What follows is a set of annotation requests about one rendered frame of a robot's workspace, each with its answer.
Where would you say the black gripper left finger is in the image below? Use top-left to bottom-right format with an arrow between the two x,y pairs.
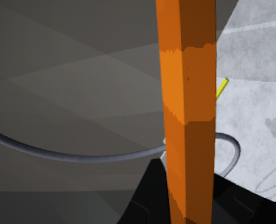
117,159 -> 171,224

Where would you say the orange handle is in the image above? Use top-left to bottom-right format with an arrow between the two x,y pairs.
157,0 -> 216,224

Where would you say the yellow thin rod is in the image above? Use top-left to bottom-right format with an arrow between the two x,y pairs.
216,77 -> 230,99

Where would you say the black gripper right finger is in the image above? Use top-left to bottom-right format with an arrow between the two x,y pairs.
211,173 -> 276,224

